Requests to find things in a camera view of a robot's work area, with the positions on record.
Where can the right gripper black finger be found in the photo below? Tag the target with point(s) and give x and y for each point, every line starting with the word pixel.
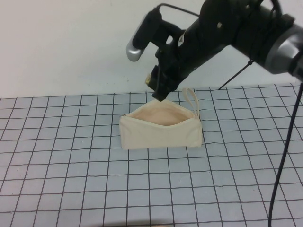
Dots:
pixel 153 78
pixel 163 89

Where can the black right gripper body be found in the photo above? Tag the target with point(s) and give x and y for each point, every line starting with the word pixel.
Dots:
pixel 189 52

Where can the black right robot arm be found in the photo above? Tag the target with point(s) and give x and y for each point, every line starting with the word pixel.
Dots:
pixel 258 33

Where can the blue grid tablecloth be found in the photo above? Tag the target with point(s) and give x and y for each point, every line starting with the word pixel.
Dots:
pixel 71 165

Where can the cream fabric pencil case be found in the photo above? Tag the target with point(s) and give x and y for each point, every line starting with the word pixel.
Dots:
pixel 161 138

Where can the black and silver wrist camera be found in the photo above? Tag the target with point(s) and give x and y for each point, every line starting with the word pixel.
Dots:
pixel 144 35

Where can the tan eraser with barcode label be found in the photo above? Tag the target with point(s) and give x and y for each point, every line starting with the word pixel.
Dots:
pixel 148 80

